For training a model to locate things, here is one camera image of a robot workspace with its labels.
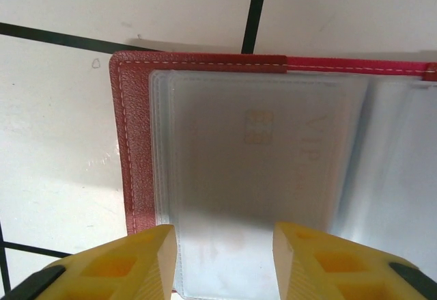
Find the red leather card holder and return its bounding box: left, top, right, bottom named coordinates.
left=108, top=50, right=437, bottom=300

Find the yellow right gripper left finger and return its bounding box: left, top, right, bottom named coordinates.
left=13, top=223, right=178, bottom=300

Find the black VIP card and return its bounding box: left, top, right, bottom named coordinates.
left=175, top=86, right=346, bottom=229

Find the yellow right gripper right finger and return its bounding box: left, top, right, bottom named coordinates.
left=272, top=220, right=434, bottom=300

